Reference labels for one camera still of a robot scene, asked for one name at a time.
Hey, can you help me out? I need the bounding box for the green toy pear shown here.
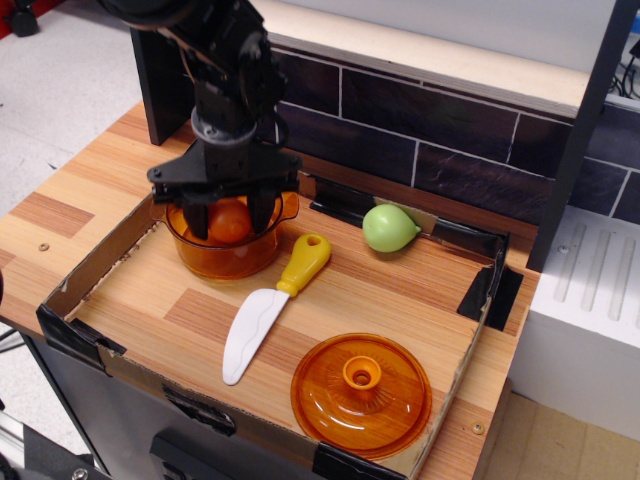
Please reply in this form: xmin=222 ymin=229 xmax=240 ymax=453
xmin=362 ymin=204 xmax=421 ymax=253

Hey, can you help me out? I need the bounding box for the toy knife yellow handle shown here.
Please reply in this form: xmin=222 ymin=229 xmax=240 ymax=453
xmin=222 ymin=232 xmax=332 ymax=387

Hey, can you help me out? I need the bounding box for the orange transparent plastic pot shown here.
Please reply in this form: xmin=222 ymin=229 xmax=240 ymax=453
xmin=150 ymin=192 xmax=299 ymax=280

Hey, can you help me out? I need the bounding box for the orange transparent pot lid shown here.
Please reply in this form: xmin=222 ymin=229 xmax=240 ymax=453
xmin=290 ymin=334 xmax=432 ymax=460

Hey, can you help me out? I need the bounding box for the white grooved side panel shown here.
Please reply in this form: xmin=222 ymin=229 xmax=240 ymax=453
xmin=509 ymin=94 xmax=640 ymax=441

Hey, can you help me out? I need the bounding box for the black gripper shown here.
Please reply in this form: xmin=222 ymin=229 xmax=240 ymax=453
xmin=147 ymin=109 xmax=302 ymax=239

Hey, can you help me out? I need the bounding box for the orange toy carrot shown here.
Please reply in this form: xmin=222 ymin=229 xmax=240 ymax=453
xmin=208 ymin=198 xmax=251 ymax=244

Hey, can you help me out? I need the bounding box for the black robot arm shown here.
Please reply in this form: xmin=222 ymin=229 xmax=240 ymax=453
xmin=102 ymin=1 xmax=302 ymax=240

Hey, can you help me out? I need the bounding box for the dark brick-pattern backsplash shelf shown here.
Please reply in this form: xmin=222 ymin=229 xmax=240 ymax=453
xmin=125 ymin=0 xmax=640 ymax=274

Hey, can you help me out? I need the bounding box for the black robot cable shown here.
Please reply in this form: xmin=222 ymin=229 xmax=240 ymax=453
xmin=272 ymin=104 xmax=291 ymax=151

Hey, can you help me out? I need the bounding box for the black metal frame base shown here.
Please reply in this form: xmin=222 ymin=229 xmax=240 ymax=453
xmin=1 ymin=411 xmax=110 ymax=480

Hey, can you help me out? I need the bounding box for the cardboard fence with black tape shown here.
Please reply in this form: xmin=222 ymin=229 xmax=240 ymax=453
xmin=37 ymin=173 xmax=533 ymax=479

